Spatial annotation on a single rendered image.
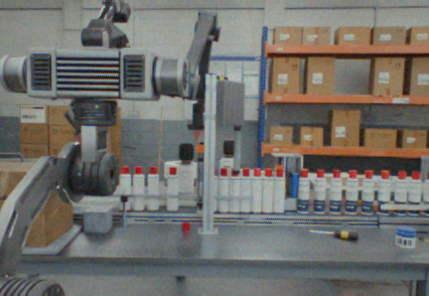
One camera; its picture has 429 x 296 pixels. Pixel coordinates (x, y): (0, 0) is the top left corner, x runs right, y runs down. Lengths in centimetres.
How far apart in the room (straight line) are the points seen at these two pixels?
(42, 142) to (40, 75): 408
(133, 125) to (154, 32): 153
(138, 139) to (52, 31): 225
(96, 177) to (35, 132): 418
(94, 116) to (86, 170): 17
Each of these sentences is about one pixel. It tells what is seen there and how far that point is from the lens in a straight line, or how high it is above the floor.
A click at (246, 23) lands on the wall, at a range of 638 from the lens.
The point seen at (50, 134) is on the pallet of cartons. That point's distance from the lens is 535.
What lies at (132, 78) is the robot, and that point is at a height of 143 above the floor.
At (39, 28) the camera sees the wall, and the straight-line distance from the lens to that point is 725.
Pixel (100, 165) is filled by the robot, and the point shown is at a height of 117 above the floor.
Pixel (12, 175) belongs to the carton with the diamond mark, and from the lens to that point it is 154.
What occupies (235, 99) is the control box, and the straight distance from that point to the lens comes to 169.
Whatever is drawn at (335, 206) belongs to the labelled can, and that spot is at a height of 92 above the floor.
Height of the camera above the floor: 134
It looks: 5 degrees down
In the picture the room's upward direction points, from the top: 1 degrees clockwise
